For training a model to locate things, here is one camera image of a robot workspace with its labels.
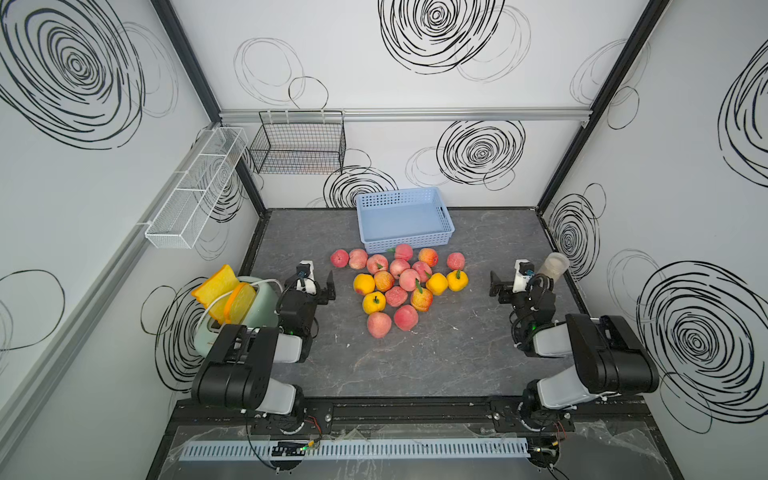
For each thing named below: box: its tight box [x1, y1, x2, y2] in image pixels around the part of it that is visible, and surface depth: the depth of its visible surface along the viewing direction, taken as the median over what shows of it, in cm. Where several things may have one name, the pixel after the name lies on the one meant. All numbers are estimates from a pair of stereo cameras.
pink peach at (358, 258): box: [348, 248, 369, 270], surface depth 101 cm
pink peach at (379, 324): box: [367, 312, 393, 339], surface depth 86 cm
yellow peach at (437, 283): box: [426, 272, 448, 296], surface depth 95 cm
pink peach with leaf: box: [366, 254, 389, 274], surface depth 99 cm
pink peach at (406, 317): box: [394, 304, 419, 331], surface depth 88 cm
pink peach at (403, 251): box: [394, 243, 413, 260], surface depth 103 cm
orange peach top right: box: [418, 248, 439, 267], surface depth 103 cm
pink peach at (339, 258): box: [330, 249, 349, 268], surface depth 102 cm
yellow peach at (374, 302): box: [362, 291, 386, 315], surface depth 91 cm
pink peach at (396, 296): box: [385, 286, 408, 307], surface depth 93 cm
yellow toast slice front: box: [223, 282, 257, 325], surface depth 73 cm
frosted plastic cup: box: [537, 252, 570, 283], surface depth 94 cm
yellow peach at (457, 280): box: [447, 270, 469, 292], surface depth 96 cm
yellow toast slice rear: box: [192, 264, 238, 323], surface depth 75 cm
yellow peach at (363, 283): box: [353, 273, 375, 295], surface depth 96 cm
